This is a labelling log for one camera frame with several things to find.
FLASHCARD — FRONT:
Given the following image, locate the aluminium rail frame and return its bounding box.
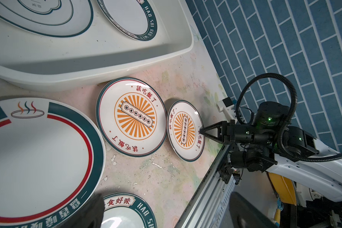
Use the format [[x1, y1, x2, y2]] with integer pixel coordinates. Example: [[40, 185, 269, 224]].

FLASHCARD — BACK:
[[175, 144, 238, 228]]

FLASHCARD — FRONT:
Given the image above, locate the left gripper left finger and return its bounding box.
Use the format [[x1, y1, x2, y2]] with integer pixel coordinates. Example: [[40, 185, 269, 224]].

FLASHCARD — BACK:
[[55, 193, 105, 228]]

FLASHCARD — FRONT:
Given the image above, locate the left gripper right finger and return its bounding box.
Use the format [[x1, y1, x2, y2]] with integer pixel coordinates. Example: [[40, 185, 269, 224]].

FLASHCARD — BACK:
[[229, 192, 277, 228]]

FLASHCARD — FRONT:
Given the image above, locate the orange sunburst plate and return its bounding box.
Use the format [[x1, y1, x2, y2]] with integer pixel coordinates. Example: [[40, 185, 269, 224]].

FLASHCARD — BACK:
[[167, 100, 205, 162], [96, 78, 167, 157]]

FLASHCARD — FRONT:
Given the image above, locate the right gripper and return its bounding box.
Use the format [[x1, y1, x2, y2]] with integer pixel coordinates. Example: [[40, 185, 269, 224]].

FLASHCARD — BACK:
[[199, 121, 274, 145]]

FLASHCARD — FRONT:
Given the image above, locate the white plastic bin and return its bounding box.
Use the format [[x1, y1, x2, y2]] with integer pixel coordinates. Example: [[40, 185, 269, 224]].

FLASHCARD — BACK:
[[0, 1, 194, 92]]

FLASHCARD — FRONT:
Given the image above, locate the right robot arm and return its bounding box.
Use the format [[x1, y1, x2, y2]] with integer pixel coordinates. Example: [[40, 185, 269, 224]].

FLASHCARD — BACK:
[[200, 102, 342, 202]]

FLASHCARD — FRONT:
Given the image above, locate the white plate thin green ring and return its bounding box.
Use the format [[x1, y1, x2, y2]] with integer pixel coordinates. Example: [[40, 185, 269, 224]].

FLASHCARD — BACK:
[[0, 0, 94, 38]]

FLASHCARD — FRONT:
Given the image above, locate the green red rim plate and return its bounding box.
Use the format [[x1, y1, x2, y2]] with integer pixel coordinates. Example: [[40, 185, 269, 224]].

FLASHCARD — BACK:
[[0, 97, 105, 228]]

